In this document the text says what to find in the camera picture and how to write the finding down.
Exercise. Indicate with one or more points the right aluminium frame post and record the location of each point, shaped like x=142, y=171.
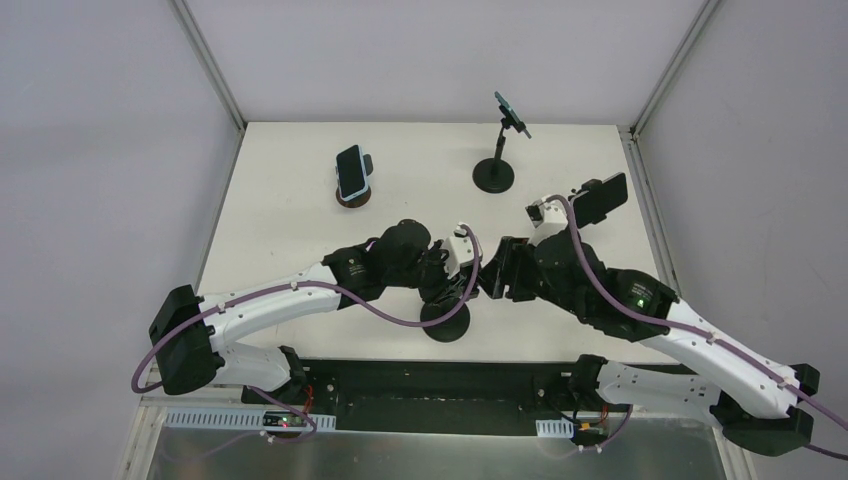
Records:
x=692, y=35

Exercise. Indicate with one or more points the blue-cased phone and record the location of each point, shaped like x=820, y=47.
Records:
x=352, y=173

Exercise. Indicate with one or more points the left aluminium frame post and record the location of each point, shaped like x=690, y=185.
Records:
x=203, y=52

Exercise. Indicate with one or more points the teal phone on tall stand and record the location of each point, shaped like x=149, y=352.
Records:
x=510, y=119

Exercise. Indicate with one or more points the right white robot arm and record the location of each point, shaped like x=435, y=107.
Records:
x=752, y=400

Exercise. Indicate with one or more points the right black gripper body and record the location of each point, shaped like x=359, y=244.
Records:
x=506, y=266

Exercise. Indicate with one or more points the black round-base phone stand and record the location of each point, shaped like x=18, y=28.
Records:
x=451, y=329

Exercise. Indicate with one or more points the left white cable duct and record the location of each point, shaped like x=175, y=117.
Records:
x=270, y=420

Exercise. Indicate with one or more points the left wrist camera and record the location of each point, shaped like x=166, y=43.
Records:
x=460, y=252

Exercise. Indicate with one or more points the black phone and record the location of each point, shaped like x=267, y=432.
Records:
x=508, y=262
x=596, y=198

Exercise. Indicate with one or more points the white cable duct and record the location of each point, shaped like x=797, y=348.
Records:
x=270, y=420
x=555, y=428

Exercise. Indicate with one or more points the brown-base phone holder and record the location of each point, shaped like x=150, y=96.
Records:
x=360, y=201

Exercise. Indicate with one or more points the right white cable duct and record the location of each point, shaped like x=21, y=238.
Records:
x=555, y=428

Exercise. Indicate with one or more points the aluminium frame post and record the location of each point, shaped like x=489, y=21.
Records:
x=203, y=52
x=692, y=35

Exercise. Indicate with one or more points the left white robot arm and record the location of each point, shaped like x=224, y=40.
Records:
x=197, y=341

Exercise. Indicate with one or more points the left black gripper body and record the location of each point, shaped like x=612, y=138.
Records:
x=436, y=279

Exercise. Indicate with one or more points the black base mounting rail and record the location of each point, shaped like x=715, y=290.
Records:
x=425, y=397

